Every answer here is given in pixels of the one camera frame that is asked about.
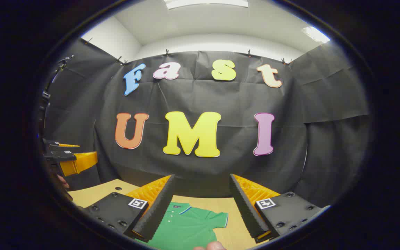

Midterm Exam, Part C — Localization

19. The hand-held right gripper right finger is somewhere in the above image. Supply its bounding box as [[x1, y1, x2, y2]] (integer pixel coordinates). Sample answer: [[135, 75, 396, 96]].
[[229, 173, 331, 243]]

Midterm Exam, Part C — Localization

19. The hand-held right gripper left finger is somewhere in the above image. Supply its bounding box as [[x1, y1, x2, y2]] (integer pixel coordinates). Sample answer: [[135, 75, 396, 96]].
[[80, 174, 176, 243]]

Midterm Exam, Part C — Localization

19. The green T-shirt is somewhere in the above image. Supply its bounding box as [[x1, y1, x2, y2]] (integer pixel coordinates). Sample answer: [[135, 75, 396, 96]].
[[140, 201, 229, 250]]

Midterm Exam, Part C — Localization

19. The black backdrop cloth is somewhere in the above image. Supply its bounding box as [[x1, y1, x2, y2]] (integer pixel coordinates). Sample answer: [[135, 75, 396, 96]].
[[42, 37, 372, 209]]

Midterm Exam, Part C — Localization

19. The ceiling light panel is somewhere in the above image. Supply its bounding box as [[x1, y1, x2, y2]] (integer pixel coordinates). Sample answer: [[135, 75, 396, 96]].
[[302, 26, 331, 44], [164, 0, 249, 9]]

